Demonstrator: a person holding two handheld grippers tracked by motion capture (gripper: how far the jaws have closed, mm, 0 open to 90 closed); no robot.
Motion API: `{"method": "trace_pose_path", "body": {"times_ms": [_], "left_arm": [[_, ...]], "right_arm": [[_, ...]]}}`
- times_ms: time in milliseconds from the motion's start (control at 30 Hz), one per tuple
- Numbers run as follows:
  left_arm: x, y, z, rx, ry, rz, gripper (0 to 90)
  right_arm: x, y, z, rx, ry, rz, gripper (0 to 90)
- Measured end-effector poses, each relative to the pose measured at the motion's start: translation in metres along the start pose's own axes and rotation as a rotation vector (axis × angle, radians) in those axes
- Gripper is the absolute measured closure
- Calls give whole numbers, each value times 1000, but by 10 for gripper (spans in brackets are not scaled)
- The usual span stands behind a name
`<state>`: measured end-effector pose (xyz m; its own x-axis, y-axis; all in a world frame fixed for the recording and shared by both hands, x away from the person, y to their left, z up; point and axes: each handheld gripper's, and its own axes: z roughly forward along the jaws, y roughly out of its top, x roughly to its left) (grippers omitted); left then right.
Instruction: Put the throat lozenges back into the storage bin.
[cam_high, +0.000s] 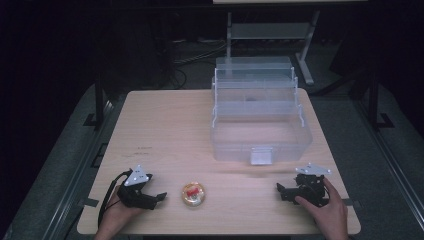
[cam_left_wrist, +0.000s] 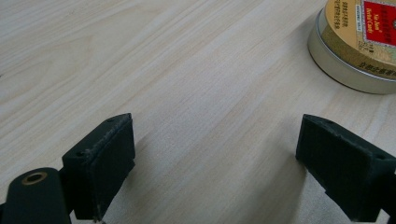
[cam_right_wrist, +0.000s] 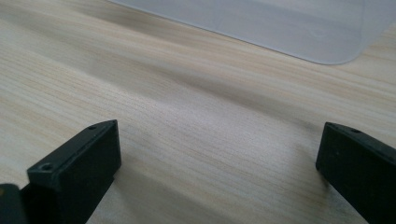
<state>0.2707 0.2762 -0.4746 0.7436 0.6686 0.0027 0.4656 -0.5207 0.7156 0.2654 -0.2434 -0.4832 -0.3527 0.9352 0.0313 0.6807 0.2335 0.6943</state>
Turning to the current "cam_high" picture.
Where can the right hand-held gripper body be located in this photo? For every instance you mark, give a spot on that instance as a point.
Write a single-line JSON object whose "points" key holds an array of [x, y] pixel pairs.
{"points": [[308, 190]]}

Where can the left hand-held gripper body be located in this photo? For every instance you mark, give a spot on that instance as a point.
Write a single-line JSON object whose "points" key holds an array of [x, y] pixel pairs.
{"points": [[133, 196]]}

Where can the person's left hand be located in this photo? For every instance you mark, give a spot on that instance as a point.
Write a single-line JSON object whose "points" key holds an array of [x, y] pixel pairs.
{"points": [[116, 215]]}

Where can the person's right hand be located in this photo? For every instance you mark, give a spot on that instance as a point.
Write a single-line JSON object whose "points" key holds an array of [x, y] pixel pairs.
{"points": [[328, 213]]}

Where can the round clear case, red inside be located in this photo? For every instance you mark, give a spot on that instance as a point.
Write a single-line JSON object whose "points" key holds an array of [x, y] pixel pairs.
{"points": [[193, 194]]}

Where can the grey tape strip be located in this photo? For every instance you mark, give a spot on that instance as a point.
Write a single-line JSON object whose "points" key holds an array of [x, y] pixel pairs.
{"points": [[90, 202], [352, 202]]}

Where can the clear plastic tiered storage box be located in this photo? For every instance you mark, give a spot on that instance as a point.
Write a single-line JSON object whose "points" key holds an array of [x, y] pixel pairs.
{"points": [[260, 113]]}

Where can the grey metal stand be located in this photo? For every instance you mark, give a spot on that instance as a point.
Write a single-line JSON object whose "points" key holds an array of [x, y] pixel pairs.
{"points": [[271, 33]]}

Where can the aluminium frame rail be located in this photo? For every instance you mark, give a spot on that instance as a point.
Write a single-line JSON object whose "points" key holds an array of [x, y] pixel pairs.
{"points": [[76, 173], [393, 166]]}

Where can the black upright post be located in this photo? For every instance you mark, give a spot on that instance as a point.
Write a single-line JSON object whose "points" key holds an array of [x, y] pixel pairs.
{"points": [[374, 100], [98, 100]]}

